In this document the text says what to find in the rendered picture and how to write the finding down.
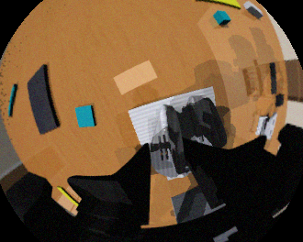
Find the yellow flat plate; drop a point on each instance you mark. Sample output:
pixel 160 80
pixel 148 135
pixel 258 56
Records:
pixel 232 3

